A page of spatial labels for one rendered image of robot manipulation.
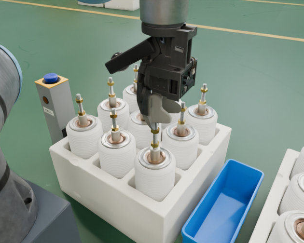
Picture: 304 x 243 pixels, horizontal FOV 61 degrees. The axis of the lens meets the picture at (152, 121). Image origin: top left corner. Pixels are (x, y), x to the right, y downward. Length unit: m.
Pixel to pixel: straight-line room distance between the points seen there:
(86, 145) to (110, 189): 0.14
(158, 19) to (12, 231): 0.36
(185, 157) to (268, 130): 0.60
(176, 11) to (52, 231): 0.38
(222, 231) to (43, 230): 0.50
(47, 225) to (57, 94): 0.46
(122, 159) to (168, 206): 0.16
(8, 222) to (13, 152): 0.71
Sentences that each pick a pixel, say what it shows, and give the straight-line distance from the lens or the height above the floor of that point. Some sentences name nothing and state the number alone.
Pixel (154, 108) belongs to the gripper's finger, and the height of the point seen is 0.40.
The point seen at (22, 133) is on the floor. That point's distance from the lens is 1.20.
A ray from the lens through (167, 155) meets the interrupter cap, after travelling 0.59.
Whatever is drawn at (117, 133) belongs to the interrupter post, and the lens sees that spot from 0.63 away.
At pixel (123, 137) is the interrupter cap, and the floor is 0.25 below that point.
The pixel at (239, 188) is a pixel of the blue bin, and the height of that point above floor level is 0.03.
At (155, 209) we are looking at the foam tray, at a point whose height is 0.18.
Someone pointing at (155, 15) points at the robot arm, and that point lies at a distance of 0.40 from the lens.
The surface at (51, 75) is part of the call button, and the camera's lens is 0.83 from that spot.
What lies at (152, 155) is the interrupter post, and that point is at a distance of 0.57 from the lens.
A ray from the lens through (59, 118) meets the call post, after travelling 0.85.
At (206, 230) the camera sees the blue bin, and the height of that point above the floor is 0.00.
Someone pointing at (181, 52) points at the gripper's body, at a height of 0.51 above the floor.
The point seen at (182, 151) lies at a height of 0.23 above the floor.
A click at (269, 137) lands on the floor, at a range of 1.15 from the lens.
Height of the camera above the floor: 0.65
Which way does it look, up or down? 35 degrees down
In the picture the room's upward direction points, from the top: straight up
